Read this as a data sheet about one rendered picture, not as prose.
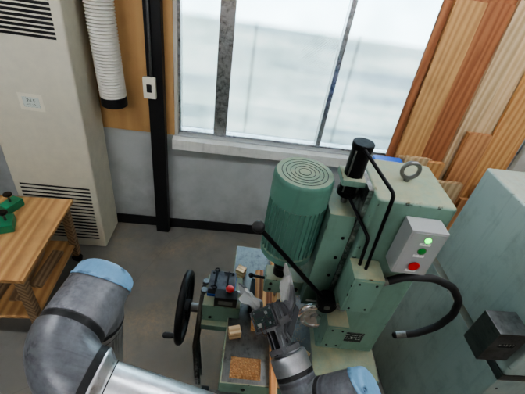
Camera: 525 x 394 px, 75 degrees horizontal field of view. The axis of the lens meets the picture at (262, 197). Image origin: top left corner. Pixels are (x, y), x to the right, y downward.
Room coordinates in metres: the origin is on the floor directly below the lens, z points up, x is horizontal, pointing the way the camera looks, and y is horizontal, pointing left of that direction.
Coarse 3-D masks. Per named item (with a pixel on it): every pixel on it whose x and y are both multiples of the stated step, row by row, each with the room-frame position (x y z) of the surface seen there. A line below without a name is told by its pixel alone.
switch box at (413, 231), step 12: (408, 216) 0.74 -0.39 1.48; (408, 228) 0.70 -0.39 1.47; (420, 228) 0.70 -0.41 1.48; (432, 228) 0.70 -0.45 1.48; (444, 228) 0.71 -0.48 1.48; (396, 240) 0.73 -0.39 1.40; (408, 240) 0.68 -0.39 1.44; (420, 240) 0.68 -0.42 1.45; (432, 240) 0.69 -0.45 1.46; (444, 240) 0.69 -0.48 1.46; (396, 252) 0.70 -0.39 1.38; (408, 252) 0.68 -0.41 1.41; (432, 252) 0.69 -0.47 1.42; (396, 264) 0.68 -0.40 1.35; (408, 264) 0.68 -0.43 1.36; (420, 264) 0.69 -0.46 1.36
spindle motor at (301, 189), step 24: (288, 168) 0.84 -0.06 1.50; (312, 168) 0.86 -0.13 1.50; (288, 192) 0.76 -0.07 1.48; (312, 192) 0.75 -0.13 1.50; (288, 216) 0.75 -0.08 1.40; (312, 216) 0.76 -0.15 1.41; (264, 240) 0.80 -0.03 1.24; (288, 240) 0.75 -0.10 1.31; (312, 240) 0.79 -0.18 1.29; (288, 264) 0.75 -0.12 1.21
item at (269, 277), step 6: (270, 270) 0.84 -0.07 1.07; (294, 270) 0.85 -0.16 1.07; (270, 276) 0.81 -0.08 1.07; (276, 276) 0.82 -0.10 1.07; (294, 276) 0.83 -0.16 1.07; (264, 282) 0.81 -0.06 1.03; (270, 282) 0.80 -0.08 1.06; (276, 282) 0.80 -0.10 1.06; (294, 282) 0.80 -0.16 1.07; (300, 282) 0.81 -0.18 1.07; (264, 288) 0.80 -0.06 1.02; (270, 288) 0.79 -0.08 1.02; (276, 288) 0.80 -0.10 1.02; (300, 288) 0.80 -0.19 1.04
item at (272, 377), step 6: (270, 264) 1.02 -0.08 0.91; (276, 294) 0.84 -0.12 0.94; (276, 300) 0.81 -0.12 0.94; (270, 348) 0.62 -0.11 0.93; (270, 366) 0.56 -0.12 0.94; (270, 372) 0.54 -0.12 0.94; (270, 378) 0.52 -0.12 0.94; (276, 378) 0.52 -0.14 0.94; (270, 384) 0.51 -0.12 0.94; (276, 384) 0.51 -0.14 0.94; (270, 390) 0.49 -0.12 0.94; (276, 390) 0.49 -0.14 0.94
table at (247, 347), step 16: (240, 256) 1.04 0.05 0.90; (256, 256) 1.05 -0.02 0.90; (208, 320) 0.73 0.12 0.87; (240, 320) 0.73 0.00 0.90; (256, 336) 0.68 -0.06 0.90; (224, 352) 0.60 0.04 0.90; (240, 352) 0.61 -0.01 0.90; (256, 352) 0.62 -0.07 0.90; (224, 368) 0.55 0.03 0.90; (224, 384) 0.50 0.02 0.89; (240, 384) 0.51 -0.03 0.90; (256, 384) 0.52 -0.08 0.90
